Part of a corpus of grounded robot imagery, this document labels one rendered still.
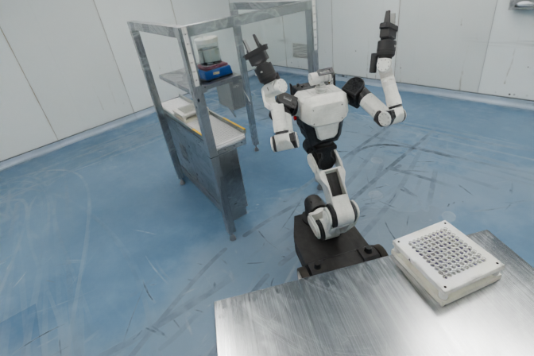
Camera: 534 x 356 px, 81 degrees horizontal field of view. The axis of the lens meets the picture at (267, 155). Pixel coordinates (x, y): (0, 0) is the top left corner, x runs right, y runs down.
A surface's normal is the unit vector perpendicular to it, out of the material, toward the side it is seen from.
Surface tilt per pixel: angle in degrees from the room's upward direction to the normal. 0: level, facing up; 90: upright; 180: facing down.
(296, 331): 0
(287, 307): 0
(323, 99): 45
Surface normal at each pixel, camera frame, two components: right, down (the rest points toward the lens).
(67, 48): 0.68, 0.29
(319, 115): 0.25, 0.46
